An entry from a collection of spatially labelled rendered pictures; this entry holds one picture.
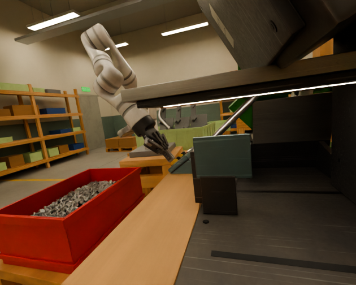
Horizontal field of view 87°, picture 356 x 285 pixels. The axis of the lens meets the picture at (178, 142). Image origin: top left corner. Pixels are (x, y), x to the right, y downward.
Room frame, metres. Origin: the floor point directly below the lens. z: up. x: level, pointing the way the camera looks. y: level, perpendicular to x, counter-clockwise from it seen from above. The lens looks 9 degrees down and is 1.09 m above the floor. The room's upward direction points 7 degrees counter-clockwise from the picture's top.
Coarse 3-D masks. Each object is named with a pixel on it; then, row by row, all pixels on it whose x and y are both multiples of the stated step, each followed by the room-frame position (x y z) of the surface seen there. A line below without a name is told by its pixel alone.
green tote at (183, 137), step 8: (184, 128) 1.41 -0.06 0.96; (192, 128) 1.38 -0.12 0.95; (200, 128) 1.36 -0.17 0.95; (208, 128) 1.50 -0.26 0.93; (136, 136) 1.61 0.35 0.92; (168, 136) 1.48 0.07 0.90; (176, 136) 1.45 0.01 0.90; (184, 136) 1.42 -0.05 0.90; (192, 136) 1.39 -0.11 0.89; (200, 136) 1.37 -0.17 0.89; (176, 144) 1.45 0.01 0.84; (184, 144) 1.42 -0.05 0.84; (192, 144) 1.39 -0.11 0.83
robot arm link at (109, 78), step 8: (96, 64) 0.67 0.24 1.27; (104, 64) 0.63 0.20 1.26; (112, 64) 0.69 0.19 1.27; (96, 72) 0.67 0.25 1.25; (104, 72) 0.61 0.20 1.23; (112, 72) 0.60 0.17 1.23; (120, 72) 0.64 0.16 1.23; (104, 80) 0.60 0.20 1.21; (112, 80) 0.60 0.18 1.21; (120, 80) 0.62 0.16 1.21; (104, 88) 0.61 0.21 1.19; (112, 88) 0.62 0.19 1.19
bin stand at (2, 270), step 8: (0, 264) 0.38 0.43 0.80; (0, 272) 0.36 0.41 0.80; (8, 272) 0.35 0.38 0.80; (16, 272) 0.35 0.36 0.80; (24, 272) 0.34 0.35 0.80; (32, 272) 0.34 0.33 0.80; (40, 272) 0.34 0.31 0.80; (48, 272) 0.34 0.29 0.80; (56, 272) 0.33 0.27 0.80; (0, 280) 0.36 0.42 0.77; (8, 280) 0.35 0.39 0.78; (16, 280) 0.34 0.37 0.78; (24, 280) 0.34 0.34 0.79; (32, 280) 0.33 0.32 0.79; (40, 280) 0.32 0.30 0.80; (48, 280) 0.32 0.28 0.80; (56, 280) 0.31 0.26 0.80
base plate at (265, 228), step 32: (256, 192) 0.37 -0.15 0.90; (288, 192) 0.36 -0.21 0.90; (320, 192) 0.34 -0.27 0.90; (224, 224) 0.28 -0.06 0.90; (256, 224) 0.27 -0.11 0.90; (288, 224) 0.26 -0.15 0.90; (320, 224) 0.25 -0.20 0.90; (352, 224) 0.24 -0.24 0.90; (192, 256) 0.22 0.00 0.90; (224, 256) 0.21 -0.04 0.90; (256, 256) 0.21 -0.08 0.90; (288, 256) 0.20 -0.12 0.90; (320, 256) 0.19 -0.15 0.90; (352, 256) 0.19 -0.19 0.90
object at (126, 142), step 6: (114, 138) 6.43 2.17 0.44; (120, 138) 6.19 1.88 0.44; (126, 138) 6.02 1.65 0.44; (132, 138) 5.94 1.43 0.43; (108, 144) 6.33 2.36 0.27; (114, 144) 6.22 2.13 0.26; (120, 144) 6.11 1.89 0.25; (126, 144) 6.03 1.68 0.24; (132, 144) 5.95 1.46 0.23; (108, 150) 6.36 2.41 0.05; (120, 150) 6.13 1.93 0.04; (126, 150) 6.09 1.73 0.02
